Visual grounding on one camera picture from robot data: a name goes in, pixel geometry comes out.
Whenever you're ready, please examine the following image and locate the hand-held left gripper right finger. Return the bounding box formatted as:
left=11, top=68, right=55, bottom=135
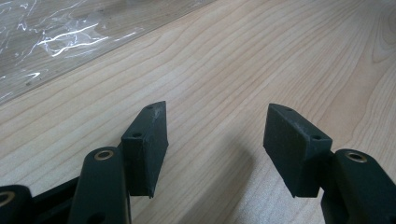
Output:
left=262, top=103, right=333, bottom=199

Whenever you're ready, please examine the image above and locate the clear plastic bag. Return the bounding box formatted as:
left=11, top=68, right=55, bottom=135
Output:
left=0, top=0, right=217, bottom=106

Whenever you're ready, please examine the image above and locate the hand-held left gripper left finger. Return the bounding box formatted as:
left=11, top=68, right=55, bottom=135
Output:
left=120, top=100, right=170, bottom=199

